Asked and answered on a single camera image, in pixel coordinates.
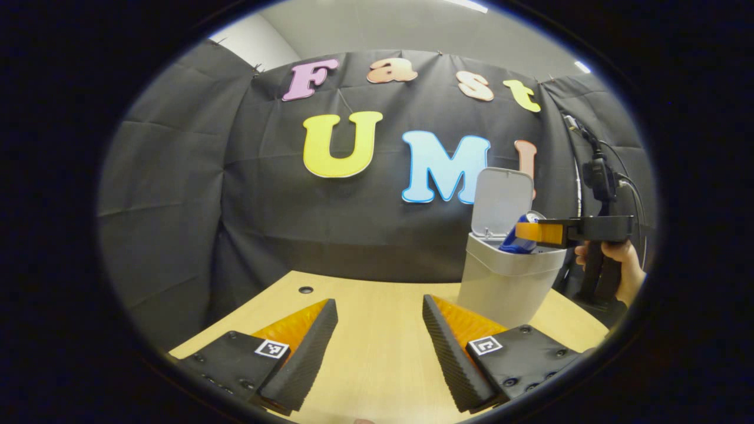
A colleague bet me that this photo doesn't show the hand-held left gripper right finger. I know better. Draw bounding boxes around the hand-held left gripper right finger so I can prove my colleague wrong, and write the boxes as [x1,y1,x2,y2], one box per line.
[422,294,585,414]

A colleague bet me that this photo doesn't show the wooden desktop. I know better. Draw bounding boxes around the wooden desktop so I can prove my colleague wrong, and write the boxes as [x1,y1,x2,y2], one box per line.
[170,271,610,424]

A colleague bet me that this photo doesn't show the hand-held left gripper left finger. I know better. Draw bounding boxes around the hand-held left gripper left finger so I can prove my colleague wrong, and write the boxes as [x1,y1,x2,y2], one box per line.
[171,299,340,418]

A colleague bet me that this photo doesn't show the grey desktop garbage bin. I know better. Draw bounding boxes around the grey desktop garbage bin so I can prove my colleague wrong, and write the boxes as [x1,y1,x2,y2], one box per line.
[457,167,567,330]

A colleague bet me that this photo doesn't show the blue silver pop can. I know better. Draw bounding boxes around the blue silver pop can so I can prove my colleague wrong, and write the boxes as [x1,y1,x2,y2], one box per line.
[499,211,547,255]

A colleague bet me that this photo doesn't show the black cable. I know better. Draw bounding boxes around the black cable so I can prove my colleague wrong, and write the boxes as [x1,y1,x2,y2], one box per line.
[601,140,649,269]

